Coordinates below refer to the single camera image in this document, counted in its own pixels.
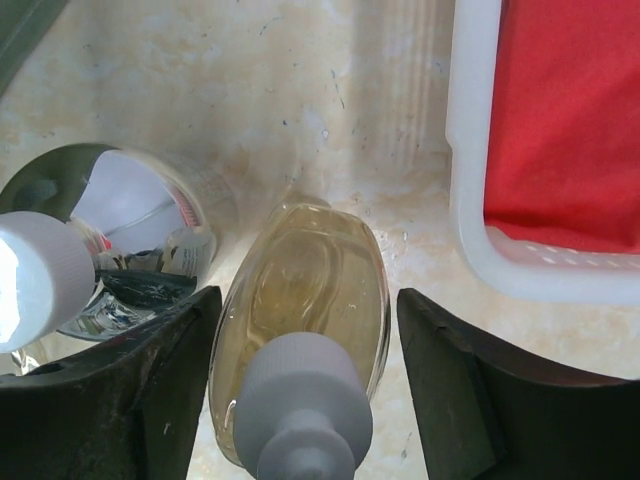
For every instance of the clear bottle white cap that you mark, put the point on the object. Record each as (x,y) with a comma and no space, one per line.
(96,240)

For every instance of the red cloth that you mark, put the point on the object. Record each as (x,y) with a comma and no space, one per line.
(563,158)

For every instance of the green canvas bag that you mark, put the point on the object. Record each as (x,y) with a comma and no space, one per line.
(24,23)

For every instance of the white plastic basket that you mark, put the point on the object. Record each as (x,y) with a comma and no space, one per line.
(521,269)

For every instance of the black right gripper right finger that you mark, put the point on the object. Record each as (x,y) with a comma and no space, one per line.
(487,409)

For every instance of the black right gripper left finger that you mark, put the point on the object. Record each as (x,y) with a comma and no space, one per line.
(126,408)

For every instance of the amber liquid bottle white cap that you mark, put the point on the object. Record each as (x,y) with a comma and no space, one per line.
(312,268)

